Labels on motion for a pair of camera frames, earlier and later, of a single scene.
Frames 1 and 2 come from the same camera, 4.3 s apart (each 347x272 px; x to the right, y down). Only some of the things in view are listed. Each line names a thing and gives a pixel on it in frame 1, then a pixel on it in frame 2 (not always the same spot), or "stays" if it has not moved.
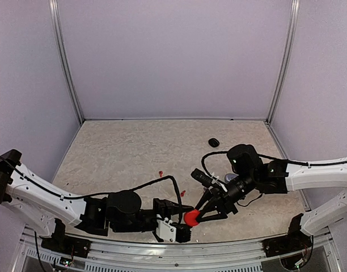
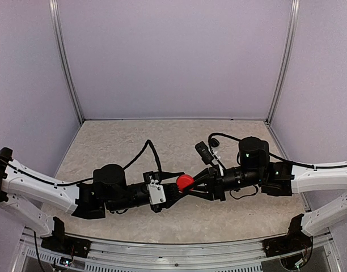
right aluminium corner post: (294, 13) stays
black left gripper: (170, 207) -> (170, 201)
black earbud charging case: (214, 142) stays
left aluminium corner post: (55, 16) stays
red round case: (190, 216) -> (183, 180)
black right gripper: (220, 202) -> (218, 190)
